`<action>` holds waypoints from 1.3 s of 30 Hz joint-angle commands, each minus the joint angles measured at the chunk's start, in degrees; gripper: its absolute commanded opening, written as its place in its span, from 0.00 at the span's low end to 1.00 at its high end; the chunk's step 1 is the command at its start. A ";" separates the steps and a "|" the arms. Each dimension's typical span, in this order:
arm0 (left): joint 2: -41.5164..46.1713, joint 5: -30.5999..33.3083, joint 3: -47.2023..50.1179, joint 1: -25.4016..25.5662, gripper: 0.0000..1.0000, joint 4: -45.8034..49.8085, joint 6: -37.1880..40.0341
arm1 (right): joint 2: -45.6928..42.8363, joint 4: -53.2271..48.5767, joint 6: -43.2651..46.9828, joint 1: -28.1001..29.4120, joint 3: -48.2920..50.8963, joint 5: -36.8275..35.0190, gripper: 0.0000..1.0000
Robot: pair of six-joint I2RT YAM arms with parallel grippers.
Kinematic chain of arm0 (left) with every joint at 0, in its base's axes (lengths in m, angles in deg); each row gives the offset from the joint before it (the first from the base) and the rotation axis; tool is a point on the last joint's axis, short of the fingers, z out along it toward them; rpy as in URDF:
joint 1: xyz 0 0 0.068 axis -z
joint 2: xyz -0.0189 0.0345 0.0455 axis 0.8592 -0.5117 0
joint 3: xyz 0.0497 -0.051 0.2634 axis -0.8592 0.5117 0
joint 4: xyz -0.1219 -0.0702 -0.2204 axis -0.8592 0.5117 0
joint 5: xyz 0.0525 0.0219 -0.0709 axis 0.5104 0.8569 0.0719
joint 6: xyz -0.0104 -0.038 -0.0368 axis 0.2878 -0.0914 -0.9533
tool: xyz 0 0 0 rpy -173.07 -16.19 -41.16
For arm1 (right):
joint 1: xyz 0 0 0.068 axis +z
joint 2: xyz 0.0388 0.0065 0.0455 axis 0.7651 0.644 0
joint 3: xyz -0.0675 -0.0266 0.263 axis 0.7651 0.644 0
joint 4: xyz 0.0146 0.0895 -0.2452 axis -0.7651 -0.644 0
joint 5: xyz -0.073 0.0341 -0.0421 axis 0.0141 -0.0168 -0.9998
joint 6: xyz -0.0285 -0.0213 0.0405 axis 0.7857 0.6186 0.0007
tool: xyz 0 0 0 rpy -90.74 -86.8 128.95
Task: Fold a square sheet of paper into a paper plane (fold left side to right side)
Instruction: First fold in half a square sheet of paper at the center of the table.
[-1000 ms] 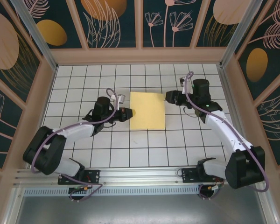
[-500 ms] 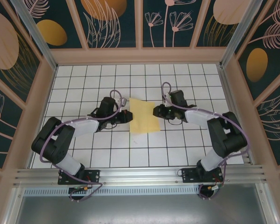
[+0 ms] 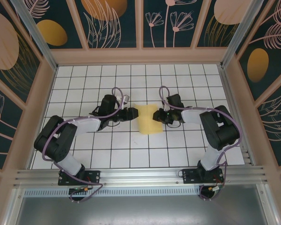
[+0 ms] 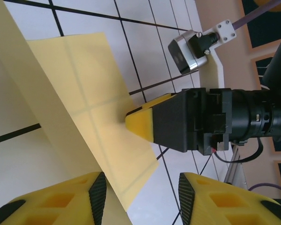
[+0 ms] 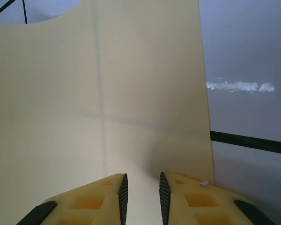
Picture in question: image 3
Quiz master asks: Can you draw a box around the yellow cloth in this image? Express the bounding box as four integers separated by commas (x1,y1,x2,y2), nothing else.
133,104,163,135

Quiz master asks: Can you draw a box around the white grid mat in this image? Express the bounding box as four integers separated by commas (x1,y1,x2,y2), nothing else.
29,65,246,169

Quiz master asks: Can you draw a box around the black connector box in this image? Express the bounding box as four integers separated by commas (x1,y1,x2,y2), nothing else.
68,186,94,195

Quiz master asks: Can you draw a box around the grey metal panel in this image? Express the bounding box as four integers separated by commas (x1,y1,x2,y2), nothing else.
14,196,269,225

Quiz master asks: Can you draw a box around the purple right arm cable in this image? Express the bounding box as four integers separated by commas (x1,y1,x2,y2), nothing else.
159,86,241,202

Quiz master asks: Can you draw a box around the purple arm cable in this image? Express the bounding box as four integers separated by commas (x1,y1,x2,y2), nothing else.
42,87,129,203
159,86,241,202

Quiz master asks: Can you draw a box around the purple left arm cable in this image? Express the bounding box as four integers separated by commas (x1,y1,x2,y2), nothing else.
42,87,129,203

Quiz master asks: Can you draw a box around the aluminium side rail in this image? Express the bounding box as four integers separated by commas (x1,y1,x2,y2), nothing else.
219,67,256,166

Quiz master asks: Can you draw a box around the aluminium frame rail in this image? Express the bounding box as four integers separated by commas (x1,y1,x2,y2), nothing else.
13,165,269,188

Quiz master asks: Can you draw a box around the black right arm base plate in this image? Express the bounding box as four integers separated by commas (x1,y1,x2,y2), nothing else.
182,168,224,185

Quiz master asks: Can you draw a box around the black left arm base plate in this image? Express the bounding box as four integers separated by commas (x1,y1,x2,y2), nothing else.
58,170,101,186

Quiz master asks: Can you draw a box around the perforated grey cable duct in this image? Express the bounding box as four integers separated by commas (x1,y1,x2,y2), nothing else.
23,189,202,197

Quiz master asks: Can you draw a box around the aluminium corner post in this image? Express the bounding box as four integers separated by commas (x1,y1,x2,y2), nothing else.
10,0,59,71
221,0,270,69

